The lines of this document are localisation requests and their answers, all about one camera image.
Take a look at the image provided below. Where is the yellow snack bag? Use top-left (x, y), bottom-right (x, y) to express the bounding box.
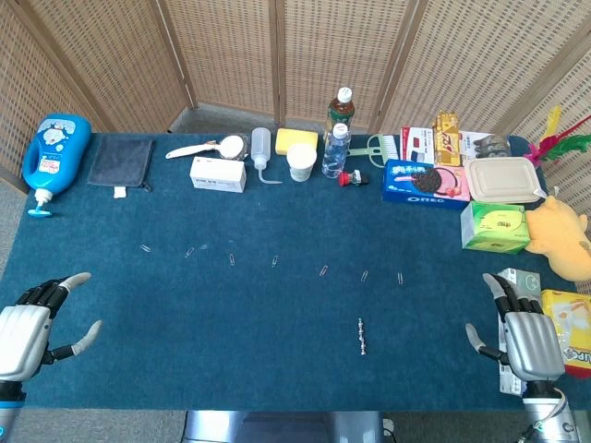
top-left (539, 289), bottom-right (591, 379)

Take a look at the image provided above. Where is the red emergency push button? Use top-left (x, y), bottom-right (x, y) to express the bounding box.
top-left (338, 169), bottom-right (370, 188)

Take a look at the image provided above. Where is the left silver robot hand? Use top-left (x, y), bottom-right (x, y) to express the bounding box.
top-left (0, 271), bottom-right (103, 384)

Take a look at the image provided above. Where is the blue carpet table cover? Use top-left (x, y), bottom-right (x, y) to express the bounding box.
top-left (0, 132), bottom-right (591, 412)

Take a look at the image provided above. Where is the yellow snack box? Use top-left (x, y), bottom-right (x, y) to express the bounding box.
top-left (432, 110), bottom-right (464, 168)

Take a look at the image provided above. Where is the clear water bottle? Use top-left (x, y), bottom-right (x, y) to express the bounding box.
top-left (321, 123), bottom-right (351, 180)

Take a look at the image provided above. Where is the yellow plush toy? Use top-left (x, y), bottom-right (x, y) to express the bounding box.
top-left (525, 195), bottom-right (591, 282)

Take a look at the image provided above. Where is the red white blue box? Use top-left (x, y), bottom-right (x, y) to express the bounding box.
top-left (400, 126), bottom-right (438, 163)

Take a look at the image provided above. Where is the white paper cup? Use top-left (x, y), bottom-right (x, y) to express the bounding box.
top-left (285, 142), bottom-right (319, 183)

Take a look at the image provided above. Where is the green tissue box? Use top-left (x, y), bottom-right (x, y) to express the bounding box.
top-left (460, 200), bottom-right (531, 255)

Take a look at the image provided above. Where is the white handled round brush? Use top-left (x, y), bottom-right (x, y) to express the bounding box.
top-left (164, 133), bottom-right (251, 162)

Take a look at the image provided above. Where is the yellow sponge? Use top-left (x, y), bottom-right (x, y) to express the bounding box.
top-left (274, 128), bottom-right (320, 157)

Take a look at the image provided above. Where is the light green hand brush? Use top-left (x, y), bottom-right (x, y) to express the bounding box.
top-left (346, 133), bottom-right (399, 166)

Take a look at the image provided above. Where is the pastel pocket tissue multipack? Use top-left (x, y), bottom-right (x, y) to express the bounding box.
top-left (497, 267), bottom-right (542, 396)

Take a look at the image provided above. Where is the dark grey cloth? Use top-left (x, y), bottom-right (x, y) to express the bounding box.
top-left (86, 137), bottom-right (155, 199)

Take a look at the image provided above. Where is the blue detergent bottle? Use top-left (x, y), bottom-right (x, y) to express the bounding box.
top-left (21, 114), bottom-right (92, 218)

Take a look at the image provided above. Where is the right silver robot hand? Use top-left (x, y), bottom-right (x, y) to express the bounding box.
top-left (464, 271), bottom-right (567, 384)

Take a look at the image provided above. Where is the colourful feather toy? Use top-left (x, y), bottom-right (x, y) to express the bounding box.
top-left (527, 105), bottom-right (591, 167)

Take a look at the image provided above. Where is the beige lidded food container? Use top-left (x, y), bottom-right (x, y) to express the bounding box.
top-left (463, 156), bottom-right (545, 205)

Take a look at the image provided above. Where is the blue Oreo cookie box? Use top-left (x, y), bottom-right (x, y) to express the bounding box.
top-left (381, 159), bottom-right (471, 205)

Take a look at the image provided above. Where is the green tea bottle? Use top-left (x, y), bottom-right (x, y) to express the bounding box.
top-left (327, 87), bottom-right (356, 139)

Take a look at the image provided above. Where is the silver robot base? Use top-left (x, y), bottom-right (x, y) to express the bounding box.
top-left (182, 409), bottom-right (393, 443)

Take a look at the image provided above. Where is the clear squeeze wash bottle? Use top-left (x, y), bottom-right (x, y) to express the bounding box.
top-left (250, 126), bottom-right (283, 186)

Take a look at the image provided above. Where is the white cardboard box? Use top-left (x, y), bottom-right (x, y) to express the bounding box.
top-left (189, 155), bottom-right (247, 194)

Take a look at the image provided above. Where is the wicker folding screen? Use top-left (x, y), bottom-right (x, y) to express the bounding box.
top-left (0, 0), bottom-right (591, 296)

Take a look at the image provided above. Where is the white blister packet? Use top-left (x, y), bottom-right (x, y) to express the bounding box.
top-left (459, 131), bottom-right (513, 162)

